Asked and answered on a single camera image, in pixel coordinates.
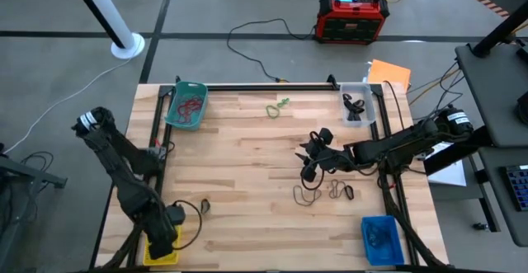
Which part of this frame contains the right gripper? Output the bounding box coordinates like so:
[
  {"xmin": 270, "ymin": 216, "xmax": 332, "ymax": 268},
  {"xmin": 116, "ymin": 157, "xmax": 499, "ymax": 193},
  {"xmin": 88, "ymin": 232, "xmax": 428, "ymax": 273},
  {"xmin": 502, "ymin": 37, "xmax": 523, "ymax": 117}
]
[{"xmin": 295, "ymin": 127, "xmax": 356, "ymax": 184}]

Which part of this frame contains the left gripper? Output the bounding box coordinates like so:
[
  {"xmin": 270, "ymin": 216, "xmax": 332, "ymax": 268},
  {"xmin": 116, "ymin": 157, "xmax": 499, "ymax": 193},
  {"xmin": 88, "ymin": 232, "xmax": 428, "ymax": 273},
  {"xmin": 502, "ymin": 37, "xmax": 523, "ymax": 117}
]
[{"xmin": 142, "ymin": 205, "xmax": 187, "ymax": 261}]

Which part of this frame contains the thin red rubber band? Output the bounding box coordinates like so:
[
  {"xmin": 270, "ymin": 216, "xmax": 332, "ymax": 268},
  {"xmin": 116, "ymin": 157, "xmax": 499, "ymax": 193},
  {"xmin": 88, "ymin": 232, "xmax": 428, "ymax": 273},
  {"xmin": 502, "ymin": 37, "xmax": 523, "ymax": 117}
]
[
  {"xmin": 181, "ymin": 110, "xmax": 201, "ymax": 125},
  {"xmin": 181, "ymin": 94, "xmax": 204, "ymax": 108},
  {"xmin": 176, "ymin": 99, "xmax": 198, "ymax": 120},
  {"xmin": 185, "ymin": 94, "xmax": 205, "ymax": 115},
  {"xmin": 171, "ymin": 106, "xmax": 193, "ymax": 125}
]

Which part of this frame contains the yellow plastic basket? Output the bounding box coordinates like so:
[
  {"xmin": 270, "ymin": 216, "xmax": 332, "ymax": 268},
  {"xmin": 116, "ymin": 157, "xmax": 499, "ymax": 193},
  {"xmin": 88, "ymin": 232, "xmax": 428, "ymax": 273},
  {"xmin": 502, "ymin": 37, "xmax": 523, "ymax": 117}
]
[{"xmin": 142, "ymin": 223, "xmax": 183, "ymax": 266}]

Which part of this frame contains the clear plastic bin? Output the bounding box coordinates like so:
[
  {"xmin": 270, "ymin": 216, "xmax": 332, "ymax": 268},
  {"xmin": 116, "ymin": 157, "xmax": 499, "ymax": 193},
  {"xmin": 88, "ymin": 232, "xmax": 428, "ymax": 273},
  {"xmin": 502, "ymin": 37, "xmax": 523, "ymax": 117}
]
[{"xmin": 338, "ymin": 82, "xmax": 377, "ymax": 128}]

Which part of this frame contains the orange paper folder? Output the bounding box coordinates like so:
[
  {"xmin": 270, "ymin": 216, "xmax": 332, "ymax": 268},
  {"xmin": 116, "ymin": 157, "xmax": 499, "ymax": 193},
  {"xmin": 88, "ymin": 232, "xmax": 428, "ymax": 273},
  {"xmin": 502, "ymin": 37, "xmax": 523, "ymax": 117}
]
[{"xmin": 366, "ymin": 59, "xmax": 413, "ymax": 93}]

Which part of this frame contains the teal plastic basket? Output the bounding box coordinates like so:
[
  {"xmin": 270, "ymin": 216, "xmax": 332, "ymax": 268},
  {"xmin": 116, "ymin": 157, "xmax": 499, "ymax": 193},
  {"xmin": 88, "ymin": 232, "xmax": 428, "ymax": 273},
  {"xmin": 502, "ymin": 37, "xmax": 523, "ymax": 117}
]
[{"xmin": 163, "ymin": 80, "xmax": 210, "ymax": 132}]

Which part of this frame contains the grey metal stand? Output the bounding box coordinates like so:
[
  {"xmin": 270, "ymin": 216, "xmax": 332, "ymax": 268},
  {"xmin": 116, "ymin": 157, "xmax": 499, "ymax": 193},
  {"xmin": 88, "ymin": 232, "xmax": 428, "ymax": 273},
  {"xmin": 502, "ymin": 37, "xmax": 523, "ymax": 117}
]
[{"xmin": 0, "ymin": 143, "xmax": 69, "ymax": 261}]

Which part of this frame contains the red portable power station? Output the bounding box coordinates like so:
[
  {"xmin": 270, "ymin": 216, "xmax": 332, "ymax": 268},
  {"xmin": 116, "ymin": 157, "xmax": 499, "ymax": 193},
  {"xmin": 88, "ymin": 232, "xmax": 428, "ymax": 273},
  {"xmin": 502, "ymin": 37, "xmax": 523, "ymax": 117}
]
[{"xmin": 315, "ymin": 0, "xmax": 391, "ymax": 45}]

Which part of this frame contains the blue plastic basket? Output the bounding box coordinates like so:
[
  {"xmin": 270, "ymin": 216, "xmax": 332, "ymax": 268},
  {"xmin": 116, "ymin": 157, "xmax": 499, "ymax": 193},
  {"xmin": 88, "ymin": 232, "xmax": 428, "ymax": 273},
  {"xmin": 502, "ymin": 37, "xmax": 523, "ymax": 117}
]
[{"xmin": 361, "ymin": 215, "xmax": 406, "ymax": 266}]

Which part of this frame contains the black diagonal beam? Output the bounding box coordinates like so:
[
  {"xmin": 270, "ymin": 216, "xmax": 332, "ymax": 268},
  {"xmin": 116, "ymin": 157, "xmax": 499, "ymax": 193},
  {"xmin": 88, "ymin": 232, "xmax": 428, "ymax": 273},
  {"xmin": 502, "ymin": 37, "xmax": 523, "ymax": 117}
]
[{"xmin": 423, "ymin": 126, "xmax": 493, "ymax": 176}]

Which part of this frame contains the white paper sheet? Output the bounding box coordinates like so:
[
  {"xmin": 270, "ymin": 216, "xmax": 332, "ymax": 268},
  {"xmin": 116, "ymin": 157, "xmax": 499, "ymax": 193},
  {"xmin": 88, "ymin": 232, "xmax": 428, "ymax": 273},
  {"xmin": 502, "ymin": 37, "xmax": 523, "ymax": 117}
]
[{"xmin": 427, "ymin": 140, "xmax": 468, "ymax": 188}]

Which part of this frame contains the white pole with round base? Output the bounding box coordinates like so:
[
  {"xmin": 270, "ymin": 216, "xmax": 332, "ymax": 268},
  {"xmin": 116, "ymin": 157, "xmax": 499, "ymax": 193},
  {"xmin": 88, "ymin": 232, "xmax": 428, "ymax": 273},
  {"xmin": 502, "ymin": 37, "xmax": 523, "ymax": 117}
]
[{"xmin": 64, "ymin": 0, "xmax": 146, "ymax": 61}]

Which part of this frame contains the grey side table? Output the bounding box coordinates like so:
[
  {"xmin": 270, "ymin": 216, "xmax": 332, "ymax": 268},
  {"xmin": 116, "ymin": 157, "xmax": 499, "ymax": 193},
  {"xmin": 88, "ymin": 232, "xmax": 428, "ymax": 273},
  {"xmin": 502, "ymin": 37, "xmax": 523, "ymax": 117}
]
[{"xmin": 455, "ymin": 41, "xmax": 528, "ymax": 148}]

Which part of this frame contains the grey desk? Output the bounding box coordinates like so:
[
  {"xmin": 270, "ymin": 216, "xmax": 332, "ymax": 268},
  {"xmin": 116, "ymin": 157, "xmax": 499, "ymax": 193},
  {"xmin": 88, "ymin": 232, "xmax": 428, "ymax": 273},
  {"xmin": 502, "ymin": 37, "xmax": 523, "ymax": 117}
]
[{"xmin": 478, "ymin": 145, "xmax": 528, "ymax": 248}]

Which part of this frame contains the black keyboard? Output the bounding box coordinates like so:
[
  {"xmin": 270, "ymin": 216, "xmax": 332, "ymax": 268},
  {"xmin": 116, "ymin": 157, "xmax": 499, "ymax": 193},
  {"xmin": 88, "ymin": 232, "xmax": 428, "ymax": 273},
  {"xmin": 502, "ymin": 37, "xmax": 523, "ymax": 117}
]
[{"xmin": 500, "ymin": 164, "xmax": 528, "ymax": 213}]

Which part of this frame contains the black pole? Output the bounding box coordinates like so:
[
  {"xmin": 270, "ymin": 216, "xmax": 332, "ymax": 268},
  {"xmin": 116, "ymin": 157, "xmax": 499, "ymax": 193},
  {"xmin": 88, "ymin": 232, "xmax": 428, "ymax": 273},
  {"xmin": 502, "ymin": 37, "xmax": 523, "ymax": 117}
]
[{"xmin": 472, "ymin": 0, "xmax": 528, "ymax": 59}]

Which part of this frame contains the black braided cable bundle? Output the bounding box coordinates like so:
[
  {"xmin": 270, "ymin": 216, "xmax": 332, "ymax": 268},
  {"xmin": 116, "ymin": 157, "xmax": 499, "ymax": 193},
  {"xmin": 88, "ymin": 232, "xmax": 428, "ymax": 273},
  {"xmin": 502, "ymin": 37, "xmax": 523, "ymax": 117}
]
[
  {"xmin": 97, "ymin": 169, "xmax": 166, "ymax": 272},
  {"xmin": 373, "ymin": 172, "xmax": 449, "ymax": 268}
]

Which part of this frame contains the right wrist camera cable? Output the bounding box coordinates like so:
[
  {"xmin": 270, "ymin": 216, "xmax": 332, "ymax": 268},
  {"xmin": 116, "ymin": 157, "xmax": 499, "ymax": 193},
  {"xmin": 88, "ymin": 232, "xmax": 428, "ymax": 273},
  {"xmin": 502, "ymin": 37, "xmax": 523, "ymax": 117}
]
[{"xmin": 300, "ymin": 168, "xmax": 327, "ymax": 192}]

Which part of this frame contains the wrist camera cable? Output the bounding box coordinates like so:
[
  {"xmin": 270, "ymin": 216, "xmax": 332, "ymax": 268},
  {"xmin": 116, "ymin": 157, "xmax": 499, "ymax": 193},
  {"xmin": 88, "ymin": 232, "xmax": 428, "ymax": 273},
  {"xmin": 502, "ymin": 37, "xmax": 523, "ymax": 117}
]
[
  {"xmin": 300, "ymin": 168, "xmax": 327, "ymax": 192},
  {"xmin": 171, "ymin": 200, "xmax": 204, "ymax": 252}
]

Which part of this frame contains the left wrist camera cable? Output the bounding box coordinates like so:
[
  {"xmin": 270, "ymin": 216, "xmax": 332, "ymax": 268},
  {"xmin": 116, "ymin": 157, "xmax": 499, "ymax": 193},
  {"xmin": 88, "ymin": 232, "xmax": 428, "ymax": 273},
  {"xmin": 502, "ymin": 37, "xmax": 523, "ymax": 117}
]
[{"xmin": 171, "ymin": 200, "xmax": 204, "ymax": 252}]

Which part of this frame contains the black power cable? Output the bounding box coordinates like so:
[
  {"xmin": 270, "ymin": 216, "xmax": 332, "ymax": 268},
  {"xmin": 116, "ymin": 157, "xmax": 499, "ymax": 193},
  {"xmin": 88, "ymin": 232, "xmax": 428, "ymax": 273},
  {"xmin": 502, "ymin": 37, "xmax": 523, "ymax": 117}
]
[{"xmin": 226, "ymin": 17, "xmax": 318, "ymax": 82}]

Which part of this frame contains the white floor cable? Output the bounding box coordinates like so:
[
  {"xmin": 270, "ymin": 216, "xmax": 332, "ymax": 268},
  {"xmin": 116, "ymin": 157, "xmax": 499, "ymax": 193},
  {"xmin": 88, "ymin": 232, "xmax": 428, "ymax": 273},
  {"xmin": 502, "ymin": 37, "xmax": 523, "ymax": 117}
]
[{"xmin": 2, "ymin": 56, "xmax": 137, "ymax": 155}]

